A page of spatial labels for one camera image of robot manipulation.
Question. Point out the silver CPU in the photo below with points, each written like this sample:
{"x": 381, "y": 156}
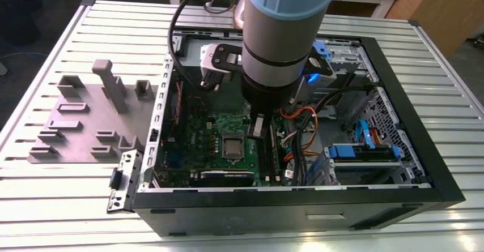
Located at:
{"x": 232, "y": 147}

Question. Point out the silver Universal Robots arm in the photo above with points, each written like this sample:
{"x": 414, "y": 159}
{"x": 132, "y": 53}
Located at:
{"x": 272, "y": 36}

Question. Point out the grey power supply unit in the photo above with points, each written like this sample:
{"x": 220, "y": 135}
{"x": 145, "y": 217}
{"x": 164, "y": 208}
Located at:
{"x": 224, "y": 99}

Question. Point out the black RAM slot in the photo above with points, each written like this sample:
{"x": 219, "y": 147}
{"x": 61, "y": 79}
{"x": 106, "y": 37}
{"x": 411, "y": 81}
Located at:
{"x": 275, "y": 150}
{"x": 266, "y": 161}

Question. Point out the blue drive latch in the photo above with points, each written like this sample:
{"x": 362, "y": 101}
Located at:
{"x": 323, "y": 53}

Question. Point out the green motherboard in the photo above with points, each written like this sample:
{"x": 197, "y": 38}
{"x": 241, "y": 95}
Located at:
{"x": 201, "y": 138}

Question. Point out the silver drive cage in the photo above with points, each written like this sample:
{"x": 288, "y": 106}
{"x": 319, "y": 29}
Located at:
{"x": 344, "y": 65}

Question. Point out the hard disk in blue carrier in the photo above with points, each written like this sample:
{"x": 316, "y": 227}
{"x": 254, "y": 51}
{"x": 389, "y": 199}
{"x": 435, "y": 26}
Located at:
{"x": 344, "y": 152}

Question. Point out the black graphics card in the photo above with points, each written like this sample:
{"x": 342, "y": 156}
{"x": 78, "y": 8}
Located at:
{"x": 227, "y": 178}

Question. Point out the silver disk bay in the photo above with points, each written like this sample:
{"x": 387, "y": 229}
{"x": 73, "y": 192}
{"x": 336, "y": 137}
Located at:
{"x": 367, "y": 164}

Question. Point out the black PC case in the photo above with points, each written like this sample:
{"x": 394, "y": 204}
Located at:
{"x": 266, "y": 215}

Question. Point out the grey parts rack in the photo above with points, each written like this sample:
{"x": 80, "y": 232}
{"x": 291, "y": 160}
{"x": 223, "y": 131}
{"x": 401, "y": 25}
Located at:
{"x": 88, "y": 116}

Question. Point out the wooden cabinet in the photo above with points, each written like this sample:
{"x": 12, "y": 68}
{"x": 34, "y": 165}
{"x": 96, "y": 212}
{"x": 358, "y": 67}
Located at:
{"x": 446, "y": 8}

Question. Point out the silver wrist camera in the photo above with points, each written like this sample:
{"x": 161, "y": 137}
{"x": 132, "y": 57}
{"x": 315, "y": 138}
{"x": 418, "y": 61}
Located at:
{"x": 322, "y": 68}
{"x": 208, "y": 59}

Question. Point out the metal slot bracket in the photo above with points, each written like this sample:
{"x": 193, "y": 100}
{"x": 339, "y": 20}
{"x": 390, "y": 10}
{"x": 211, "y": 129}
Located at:
{"x": 127, "y": 161}

